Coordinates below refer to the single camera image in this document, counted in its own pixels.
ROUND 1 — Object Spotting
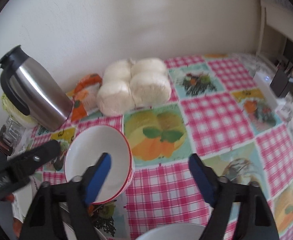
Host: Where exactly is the orange snack packet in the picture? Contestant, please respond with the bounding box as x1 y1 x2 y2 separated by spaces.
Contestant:
67 73 102 122

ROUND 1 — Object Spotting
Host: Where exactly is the napa cabbage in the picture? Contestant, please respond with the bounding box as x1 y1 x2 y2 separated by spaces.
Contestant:
1 93 38 129

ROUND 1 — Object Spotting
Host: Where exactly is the white power strip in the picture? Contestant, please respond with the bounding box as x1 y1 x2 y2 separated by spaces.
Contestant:
253 71 286 111

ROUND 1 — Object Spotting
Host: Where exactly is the white bowl with red rim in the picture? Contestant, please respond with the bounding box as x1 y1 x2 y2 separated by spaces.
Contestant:
65 125 135 204

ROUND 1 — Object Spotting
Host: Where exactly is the white shelf unit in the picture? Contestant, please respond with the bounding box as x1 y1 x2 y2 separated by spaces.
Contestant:
256 0 293 56

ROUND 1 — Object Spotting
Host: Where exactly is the pink checkered tablecloth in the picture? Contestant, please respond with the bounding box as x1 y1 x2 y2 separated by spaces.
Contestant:
30 54 293 239

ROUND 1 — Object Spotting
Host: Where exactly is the stainless steel thermos jug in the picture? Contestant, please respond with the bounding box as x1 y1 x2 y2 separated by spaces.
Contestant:
0 45 73 132

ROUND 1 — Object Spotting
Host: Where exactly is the pale blue bowl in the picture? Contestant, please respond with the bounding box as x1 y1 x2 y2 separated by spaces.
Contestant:
136 223 205 240

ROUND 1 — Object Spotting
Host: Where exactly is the black power adapter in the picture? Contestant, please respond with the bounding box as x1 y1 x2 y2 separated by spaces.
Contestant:
270 69 293 98

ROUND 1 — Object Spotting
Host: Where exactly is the bag of white buns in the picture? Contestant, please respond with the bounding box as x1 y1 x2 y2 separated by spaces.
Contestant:
97 58 172 116

